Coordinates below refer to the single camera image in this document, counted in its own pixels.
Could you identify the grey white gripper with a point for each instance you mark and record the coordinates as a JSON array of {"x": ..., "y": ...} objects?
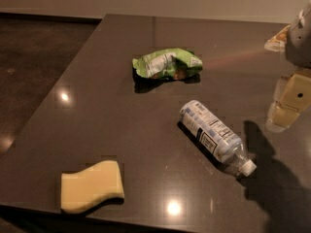
[{"x": 299, "y": 44}]

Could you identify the green rice chip bag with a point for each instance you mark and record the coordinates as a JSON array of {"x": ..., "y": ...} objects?
[{"x": 174, "y": 64}]

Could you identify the yellow sponge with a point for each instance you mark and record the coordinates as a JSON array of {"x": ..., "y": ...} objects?
[{"x": 86, "y": 189}]

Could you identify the clear plastic water bottle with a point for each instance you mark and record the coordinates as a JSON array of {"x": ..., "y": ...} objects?
[{"x": 217, "y": 138}]

